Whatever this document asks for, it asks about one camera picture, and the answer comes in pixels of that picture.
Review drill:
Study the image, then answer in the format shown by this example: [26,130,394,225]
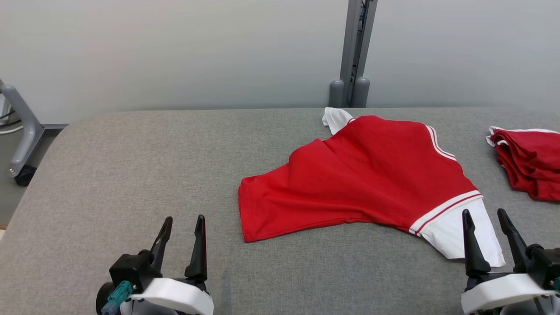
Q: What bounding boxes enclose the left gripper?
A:
[120,214,214,315]

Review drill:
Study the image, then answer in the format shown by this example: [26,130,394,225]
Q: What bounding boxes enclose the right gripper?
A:
[460,207,558,315]

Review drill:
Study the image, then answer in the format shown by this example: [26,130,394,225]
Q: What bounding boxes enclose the red shorts with white trim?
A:
[486,126,560,202]

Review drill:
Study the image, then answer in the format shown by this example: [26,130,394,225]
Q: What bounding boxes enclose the red shirt with white sleeves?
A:
[238,107,507,268]

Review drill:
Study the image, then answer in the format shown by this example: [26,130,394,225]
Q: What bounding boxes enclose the black caster wheel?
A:
[14,164,37,187]

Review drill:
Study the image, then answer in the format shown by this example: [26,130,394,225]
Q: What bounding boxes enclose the grey partition stand leg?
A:
[0,79,70,178]

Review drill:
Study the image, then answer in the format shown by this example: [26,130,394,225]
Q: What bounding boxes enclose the left camera teal cable connector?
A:
[101,281,133,315]

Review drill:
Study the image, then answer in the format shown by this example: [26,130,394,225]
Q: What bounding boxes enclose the grey partition post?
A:
[328,0,378,109]

